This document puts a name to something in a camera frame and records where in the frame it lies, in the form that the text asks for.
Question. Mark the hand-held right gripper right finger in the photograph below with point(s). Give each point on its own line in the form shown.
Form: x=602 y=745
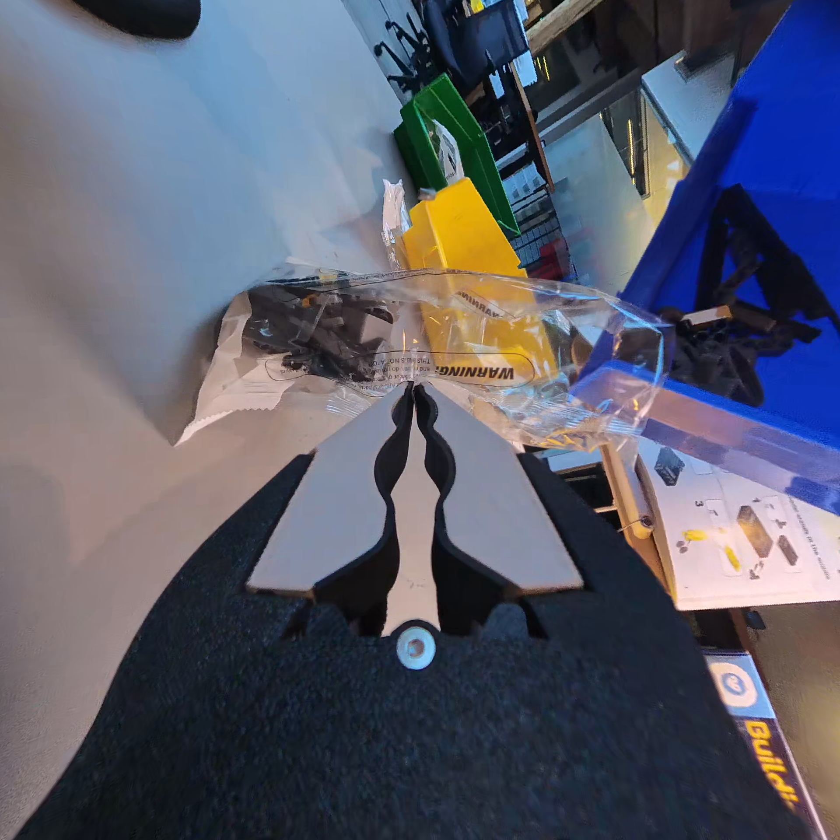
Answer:
x=512 y=519

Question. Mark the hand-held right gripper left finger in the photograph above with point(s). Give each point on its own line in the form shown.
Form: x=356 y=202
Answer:
x=328 y=519

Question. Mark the large clear labelled bag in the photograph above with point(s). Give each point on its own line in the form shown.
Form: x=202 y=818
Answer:
x=328 y=328

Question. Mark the yellow bin with grey parts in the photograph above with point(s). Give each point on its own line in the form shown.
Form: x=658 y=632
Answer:
x=453 y=236

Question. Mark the clear plastic bag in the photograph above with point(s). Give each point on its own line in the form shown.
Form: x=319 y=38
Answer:
x=394 y=223

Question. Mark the green bin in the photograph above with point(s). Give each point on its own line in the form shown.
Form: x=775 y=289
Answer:
x=453 y=138

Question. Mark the white book stand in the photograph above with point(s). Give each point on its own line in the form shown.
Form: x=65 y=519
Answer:
x=630 y=505

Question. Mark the instruction booklet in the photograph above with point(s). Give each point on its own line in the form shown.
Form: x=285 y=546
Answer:
x=748 y=538

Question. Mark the pile of dark parts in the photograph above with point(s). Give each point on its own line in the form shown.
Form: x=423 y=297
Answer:
x=748 y=341

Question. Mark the blue printed cardboard box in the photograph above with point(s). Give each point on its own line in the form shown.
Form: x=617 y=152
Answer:
x=761 y=748

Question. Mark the clear bag of parts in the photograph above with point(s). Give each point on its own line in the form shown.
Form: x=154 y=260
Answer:
x=446 y=155

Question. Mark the blue bin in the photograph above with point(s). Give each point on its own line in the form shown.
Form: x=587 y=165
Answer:
x=775 y=131

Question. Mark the black office chair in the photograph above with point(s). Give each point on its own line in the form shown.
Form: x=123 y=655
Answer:
x=460 y=33

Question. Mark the black textured pad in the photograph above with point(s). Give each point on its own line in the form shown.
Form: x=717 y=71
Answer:
x=145 y=13

